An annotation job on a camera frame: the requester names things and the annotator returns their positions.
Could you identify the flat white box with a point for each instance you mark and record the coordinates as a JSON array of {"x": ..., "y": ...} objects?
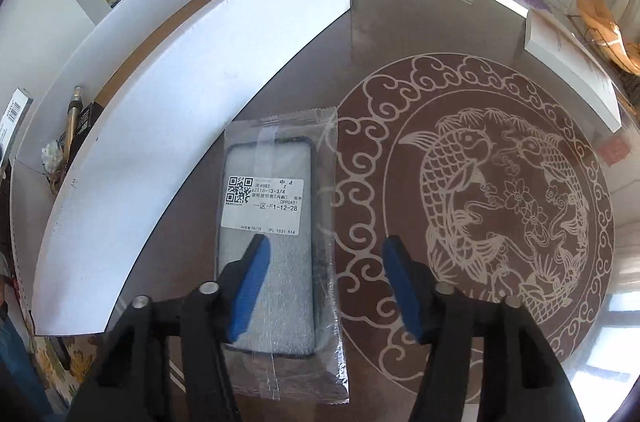
[{"x": 557, "y": 48}]

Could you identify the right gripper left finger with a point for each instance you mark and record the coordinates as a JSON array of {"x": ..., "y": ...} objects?
[{"x": 130, "y": 380}]

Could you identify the orange lounge chair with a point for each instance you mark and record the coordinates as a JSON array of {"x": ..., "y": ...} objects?
[{"x": 604, "y": 30}]

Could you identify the cosmetic tube with silver cap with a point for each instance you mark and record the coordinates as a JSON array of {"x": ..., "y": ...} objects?
[{"x": 74, "y": 110}]

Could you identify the floral cushion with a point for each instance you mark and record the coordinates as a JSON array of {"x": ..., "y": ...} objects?
[{"x": 64, "y": 364}]

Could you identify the black odor removing bar box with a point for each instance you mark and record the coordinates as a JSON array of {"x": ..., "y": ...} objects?
[{"x": 86, "y": 121}]

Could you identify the phone case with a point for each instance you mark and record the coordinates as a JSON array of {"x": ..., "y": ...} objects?
[{"x": 278, "y": 180}]

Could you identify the large white cardboard box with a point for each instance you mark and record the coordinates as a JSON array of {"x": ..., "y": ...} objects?
[{"x": 134, "y": 211}]

